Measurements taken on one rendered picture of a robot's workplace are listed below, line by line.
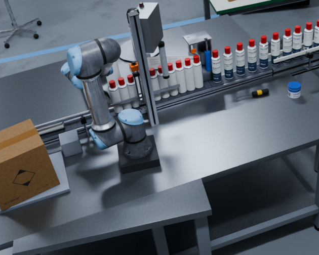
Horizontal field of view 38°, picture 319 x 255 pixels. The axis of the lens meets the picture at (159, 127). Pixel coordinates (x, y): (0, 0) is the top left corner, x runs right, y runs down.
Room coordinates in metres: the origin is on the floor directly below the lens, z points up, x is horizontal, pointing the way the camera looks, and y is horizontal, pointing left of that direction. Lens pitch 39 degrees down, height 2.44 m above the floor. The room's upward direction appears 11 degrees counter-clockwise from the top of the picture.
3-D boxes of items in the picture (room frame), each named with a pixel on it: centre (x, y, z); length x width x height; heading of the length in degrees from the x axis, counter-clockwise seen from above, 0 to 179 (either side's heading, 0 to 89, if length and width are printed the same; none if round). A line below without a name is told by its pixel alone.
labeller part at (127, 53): (2.79, 0.03, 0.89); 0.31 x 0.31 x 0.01
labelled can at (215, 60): (2.26, -0.39, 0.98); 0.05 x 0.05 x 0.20
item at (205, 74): (2.33, -0.31, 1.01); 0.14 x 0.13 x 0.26; 101
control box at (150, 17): (2.10, -0.03, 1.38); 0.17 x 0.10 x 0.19; 156
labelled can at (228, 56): (2.27, -0.46, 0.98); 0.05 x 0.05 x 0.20
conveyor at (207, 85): (2.17, 0.09, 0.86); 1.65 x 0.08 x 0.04; 101
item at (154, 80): (2.19, -0.02, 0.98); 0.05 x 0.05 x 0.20
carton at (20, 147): (1.72, 0.72, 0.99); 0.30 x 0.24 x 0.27; 112
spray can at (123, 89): (2.15, 0.16, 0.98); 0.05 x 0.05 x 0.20
